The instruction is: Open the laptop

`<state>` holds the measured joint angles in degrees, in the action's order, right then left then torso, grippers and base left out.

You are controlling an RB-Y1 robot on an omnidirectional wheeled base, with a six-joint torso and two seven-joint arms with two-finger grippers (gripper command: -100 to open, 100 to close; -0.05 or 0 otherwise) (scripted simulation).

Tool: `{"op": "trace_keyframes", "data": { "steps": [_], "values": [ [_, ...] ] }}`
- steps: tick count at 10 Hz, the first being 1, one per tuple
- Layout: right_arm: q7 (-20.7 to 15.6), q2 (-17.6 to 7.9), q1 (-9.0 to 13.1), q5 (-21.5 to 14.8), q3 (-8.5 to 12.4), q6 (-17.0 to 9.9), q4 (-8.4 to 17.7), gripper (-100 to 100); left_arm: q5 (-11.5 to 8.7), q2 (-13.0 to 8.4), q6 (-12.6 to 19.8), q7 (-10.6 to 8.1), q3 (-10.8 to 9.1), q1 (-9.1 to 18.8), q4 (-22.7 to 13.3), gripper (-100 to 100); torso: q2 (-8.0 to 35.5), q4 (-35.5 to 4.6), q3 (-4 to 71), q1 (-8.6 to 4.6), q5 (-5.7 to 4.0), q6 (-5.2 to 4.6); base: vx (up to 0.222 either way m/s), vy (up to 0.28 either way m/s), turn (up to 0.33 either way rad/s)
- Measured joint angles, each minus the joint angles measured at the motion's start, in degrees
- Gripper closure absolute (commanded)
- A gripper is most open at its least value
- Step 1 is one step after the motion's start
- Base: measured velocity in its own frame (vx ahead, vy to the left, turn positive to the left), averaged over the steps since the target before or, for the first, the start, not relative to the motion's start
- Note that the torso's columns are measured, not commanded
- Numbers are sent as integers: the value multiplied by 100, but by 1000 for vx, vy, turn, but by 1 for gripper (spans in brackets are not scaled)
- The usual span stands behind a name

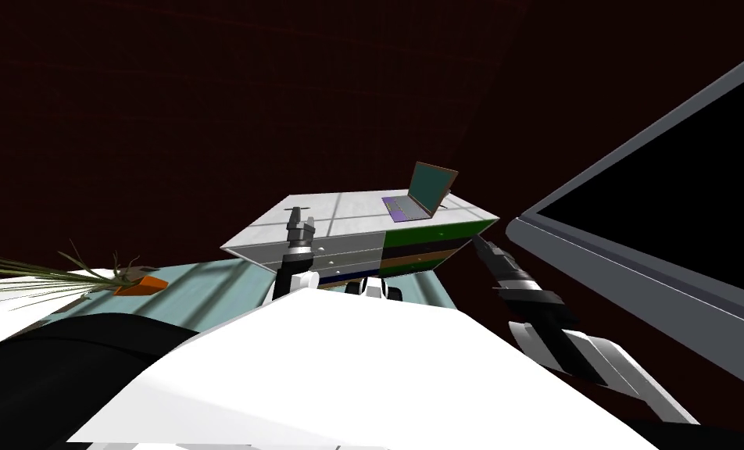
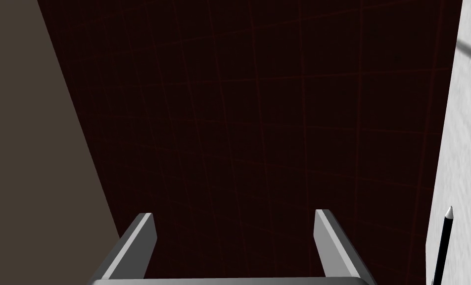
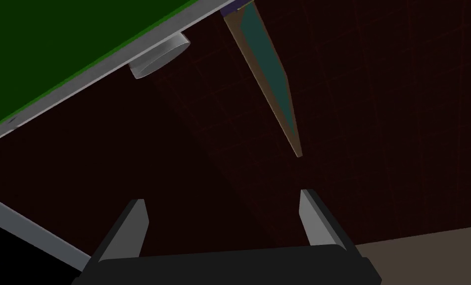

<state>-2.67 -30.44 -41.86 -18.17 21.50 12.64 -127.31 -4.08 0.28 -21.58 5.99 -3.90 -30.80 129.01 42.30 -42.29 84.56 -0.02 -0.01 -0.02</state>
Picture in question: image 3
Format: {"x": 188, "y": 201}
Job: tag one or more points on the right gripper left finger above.
{"x": 130, "y": 233}

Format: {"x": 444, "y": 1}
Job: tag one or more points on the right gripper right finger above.
{"x": 314, "y": 225}

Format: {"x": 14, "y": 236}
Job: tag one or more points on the grey framed black panel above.
{"x": 10, "y": 253}

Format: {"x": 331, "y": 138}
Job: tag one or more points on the grey round door knob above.
{"x": 160, "y": 57}

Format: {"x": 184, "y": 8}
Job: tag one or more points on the green door with grey edge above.
{"x": 61, "y": 43}

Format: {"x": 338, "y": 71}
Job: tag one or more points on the teal panel with brown frame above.
{"x": 265, "y": 59}

